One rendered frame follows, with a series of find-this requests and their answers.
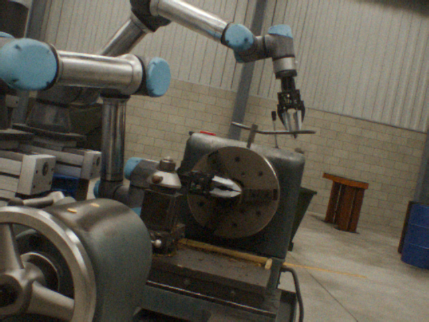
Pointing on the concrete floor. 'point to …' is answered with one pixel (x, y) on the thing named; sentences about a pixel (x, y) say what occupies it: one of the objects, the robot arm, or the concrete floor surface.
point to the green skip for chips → (300, 211)
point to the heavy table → (344, 202)
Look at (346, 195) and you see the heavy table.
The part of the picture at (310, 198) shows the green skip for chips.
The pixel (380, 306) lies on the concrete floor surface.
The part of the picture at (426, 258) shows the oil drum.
